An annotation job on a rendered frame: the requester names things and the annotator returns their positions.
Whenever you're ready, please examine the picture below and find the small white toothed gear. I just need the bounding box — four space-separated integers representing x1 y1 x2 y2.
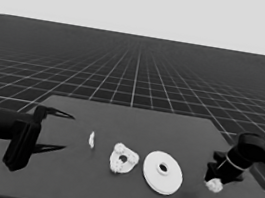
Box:
113 142 127 156
108 159 124 176
126 152 141 167

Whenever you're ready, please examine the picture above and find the small thin white T-piece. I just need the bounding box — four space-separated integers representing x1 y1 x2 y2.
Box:
86 130 98 150

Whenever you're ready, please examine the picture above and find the large thick white disc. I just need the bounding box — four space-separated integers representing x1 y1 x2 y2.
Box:
138 148 187 198

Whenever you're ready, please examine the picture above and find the white round carrier with pins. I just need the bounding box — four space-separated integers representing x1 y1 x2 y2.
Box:
107 140 142 179

